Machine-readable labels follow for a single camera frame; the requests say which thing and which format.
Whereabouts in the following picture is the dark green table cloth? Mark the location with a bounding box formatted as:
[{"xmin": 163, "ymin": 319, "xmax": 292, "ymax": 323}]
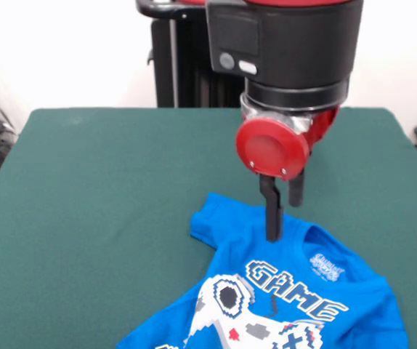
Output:
[{"xmin": 0, "ymin": 107, "xmax": 417, "ymax": 349}]

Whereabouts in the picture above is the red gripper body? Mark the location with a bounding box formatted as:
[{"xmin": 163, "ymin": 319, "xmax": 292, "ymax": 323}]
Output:
[{"xmin": 235, "ymin": 105, "xmax": 341, "ymax": 182}]

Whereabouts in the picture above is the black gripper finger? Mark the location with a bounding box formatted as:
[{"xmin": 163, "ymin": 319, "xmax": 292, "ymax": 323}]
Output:
[
  {"xmin": 288, "ymin": 169, "xmax": 307, "ymax": 208},
  {"xmin": 258, "ymin": 174, "xmax": 286, "ymax": 243}
]

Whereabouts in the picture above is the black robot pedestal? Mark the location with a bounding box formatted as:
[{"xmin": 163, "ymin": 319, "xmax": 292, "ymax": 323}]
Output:
[{"xmin": 134, "ymin": 0, "xmax": 248, "ymax": 108}]

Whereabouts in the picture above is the blue game-controller print t-shirt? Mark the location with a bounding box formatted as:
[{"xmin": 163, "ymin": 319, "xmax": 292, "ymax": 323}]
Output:
[{"xmin": 116, "ymin": 192, "xmax": 411, "ymax": 349}]

